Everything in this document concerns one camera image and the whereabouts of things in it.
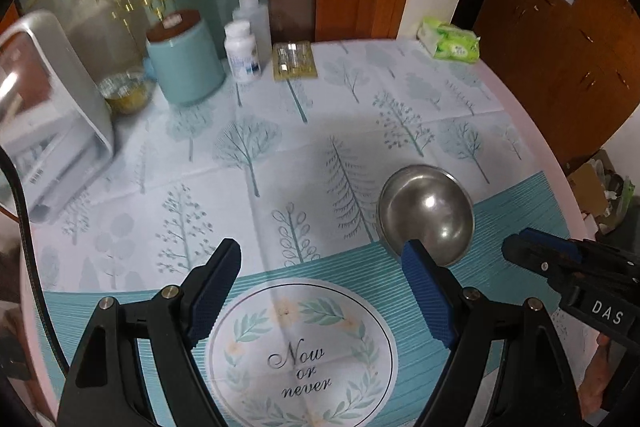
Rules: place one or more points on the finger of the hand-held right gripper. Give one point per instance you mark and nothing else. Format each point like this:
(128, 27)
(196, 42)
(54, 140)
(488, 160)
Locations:
(535, 254)
(575, 247)

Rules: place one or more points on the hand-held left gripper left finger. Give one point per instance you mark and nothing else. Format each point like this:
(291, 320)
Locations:
(215, 292)

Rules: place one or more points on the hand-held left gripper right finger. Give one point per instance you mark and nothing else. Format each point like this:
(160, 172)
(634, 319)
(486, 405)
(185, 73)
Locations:
(430, 297)

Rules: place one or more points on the large steel bowl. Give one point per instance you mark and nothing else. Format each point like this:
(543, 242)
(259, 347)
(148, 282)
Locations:
(425, 207)

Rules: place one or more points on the white dish rack cabinet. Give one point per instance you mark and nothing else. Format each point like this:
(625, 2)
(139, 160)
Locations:
(55, 122)

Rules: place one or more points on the person's right hand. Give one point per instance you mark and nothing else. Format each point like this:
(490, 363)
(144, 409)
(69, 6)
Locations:
(602, 369)

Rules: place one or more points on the cardboard box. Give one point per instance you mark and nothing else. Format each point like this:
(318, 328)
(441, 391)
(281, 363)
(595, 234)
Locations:
(597, 192)

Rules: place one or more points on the tree print tablecloth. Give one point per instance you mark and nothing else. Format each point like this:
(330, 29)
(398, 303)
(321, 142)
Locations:
(300, 147)

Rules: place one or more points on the wooden shelf cabinet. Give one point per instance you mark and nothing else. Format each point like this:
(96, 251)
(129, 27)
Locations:
(565, 47)

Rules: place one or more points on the small glass bowl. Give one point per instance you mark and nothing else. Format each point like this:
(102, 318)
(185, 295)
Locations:
(125, 94)

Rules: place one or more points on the green tissue pack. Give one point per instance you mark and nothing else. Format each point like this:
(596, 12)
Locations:
(450, 41)

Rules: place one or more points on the teal canister with brown lid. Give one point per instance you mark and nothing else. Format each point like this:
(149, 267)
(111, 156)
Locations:
(185, 62)

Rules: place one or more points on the white pill bottle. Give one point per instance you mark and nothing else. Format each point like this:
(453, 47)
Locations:
(242, 54)

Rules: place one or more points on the yellow blister pack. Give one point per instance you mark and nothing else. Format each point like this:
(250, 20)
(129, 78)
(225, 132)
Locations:
(295, 62)

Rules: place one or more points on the white squeeze bottle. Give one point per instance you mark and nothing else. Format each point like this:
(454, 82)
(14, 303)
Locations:
(252, 14)

